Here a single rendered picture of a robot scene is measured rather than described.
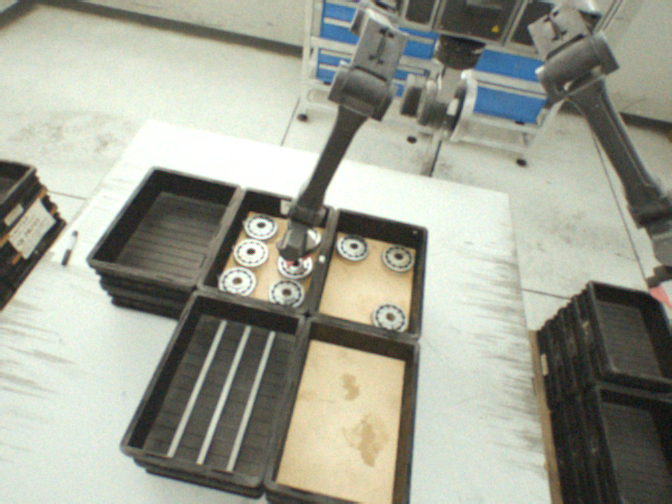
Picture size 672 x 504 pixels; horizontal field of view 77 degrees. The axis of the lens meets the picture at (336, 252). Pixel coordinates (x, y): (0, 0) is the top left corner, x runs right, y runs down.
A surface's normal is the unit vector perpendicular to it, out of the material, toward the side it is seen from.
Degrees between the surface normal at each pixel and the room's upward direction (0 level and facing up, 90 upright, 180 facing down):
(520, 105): 90
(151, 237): 0
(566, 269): 0
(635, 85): 90
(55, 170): 0
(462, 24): 90
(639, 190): 87
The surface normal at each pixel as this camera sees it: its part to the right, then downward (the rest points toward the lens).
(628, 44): -0.16, 0.77
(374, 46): 0.11, 0.22
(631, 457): 0.12, -0.61
